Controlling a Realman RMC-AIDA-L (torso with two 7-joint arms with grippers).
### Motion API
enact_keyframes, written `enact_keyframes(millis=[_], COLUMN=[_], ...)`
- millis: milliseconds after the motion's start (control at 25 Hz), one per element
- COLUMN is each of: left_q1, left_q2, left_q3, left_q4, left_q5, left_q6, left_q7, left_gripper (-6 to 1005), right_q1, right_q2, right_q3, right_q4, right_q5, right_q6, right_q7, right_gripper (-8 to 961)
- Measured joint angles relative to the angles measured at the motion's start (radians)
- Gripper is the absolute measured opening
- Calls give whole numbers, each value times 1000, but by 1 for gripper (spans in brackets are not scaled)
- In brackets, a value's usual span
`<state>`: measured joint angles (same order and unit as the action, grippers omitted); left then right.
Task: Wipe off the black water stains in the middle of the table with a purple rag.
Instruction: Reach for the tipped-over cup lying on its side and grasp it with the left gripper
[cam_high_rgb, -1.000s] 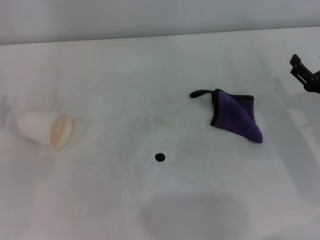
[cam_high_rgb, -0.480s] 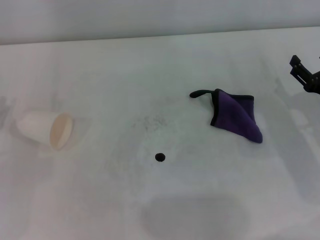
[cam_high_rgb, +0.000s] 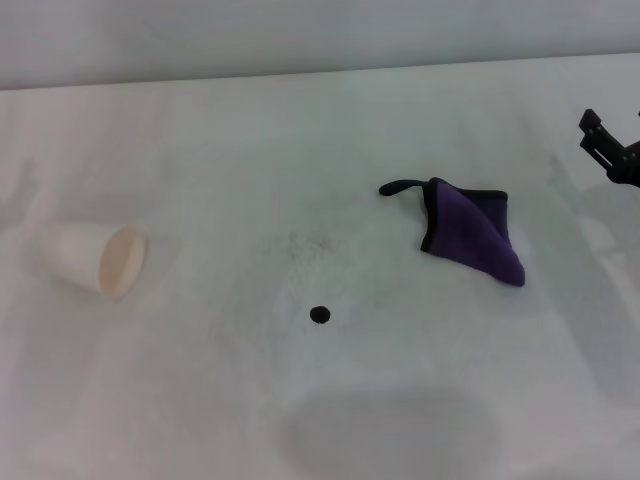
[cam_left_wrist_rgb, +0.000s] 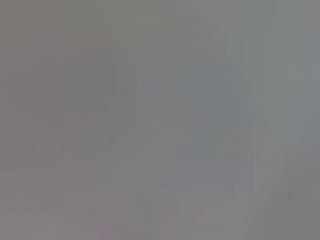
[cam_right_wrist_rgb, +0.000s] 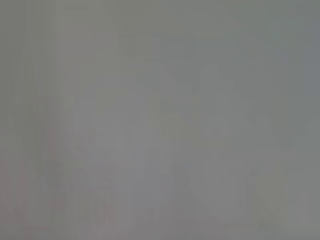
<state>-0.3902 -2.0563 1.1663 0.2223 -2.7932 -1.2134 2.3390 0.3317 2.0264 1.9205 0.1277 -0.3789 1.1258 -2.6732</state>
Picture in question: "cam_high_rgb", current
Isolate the purple rag with black trim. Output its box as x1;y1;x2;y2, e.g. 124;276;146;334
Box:
378;176;527;289

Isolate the white paper cup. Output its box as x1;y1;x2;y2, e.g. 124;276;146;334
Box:
48;222;149;302

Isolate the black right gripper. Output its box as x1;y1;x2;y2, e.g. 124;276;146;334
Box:
578;108;640;190

